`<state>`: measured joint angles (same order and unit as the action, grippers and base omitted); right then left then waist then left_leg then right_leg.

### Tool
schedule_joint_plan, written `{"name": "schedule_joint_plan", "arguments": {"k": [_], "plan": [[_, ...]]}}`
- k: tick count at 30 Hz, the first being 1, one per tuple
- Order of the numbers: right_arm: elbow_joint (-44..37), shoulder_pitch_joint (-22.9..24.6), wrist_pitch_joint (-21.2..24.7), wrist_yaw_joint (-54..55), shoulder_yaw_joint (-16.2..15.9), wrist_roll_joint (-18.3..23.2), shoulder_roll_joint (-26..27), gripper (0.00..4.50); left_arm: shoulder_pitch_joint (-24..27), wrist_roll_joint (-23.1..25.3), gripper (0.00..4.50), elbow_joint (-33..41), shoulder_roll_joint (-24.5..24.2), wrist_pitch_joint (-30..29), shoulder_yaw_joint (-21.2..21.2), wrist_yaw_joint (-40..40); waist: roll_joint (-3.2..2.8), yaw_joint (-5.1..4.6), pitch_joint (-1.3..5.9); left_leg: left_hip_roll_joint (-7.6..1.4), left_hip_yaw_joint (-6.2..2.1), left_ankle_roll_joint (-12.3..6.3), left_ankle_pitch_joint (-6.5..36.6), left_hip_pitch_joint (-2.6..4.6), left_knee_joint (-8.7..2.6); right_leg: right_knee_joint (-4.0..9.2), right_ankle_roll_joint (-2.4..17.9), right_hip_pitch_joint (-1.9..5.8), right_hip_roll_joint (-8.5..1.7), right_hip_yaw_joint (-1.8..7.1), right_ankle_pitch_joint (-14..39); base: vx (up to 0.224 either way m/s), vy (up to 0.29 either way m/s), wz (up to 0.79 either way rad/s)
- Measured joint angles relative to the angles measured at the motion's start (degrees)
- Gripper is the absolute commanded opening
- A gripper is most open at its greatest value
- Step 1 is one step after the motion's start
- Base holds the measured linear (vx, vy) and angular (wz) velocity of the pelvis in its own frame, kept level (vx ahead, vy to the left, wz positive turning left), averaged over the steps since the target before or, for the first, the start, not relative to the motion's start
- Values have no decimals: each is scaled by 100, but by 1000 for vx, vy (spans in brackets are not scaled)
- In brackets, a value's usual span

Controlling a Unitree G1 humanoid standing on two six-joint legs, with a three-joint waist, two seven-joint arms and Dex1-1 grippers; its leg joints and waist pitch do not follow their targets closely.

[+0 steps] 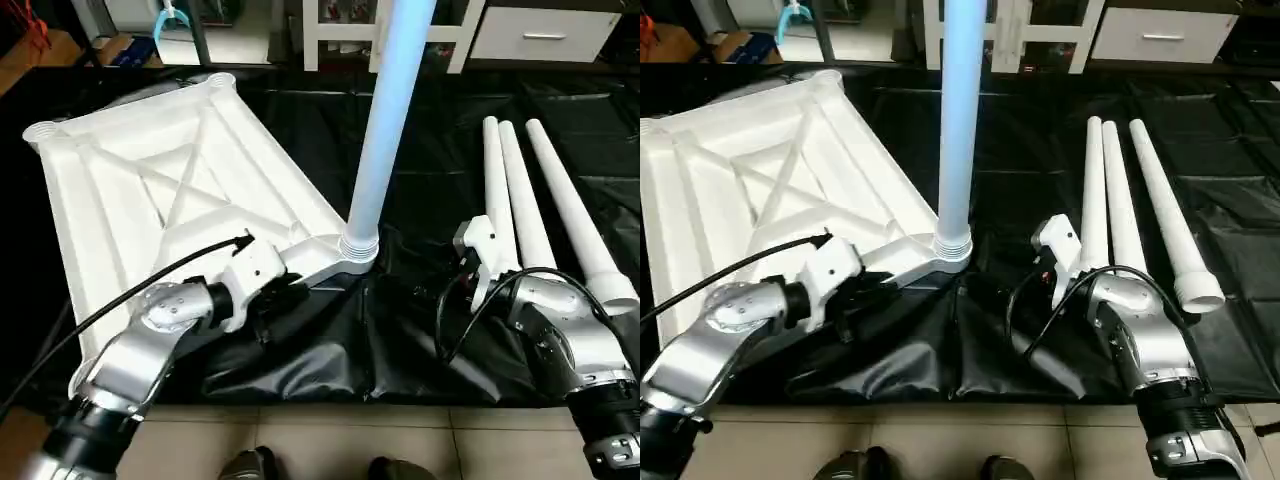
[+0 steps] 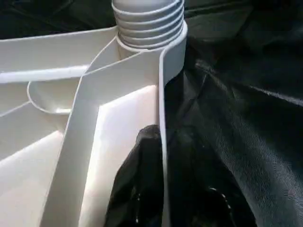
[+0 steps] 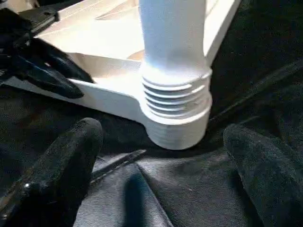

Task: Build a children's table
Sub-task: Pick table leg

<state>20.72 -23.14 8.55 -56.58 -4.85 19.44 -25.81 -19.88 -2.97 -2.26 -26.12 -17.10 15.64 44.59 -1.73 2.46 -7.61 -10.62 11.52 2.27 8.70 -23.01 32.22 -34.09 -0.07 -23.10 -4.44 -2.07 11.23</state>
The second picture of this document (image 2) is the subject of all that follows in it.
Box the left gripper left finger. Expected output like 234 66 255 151
103 125 164 227

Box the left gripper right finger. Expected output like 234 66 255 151
168 128 257 227

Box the white plastic table top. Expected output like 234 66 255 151
0 21 188 227

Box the white plastic table leg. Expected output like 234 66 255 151
112 0 185 50

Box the black work mat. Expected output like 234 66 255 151
0 0 303 227

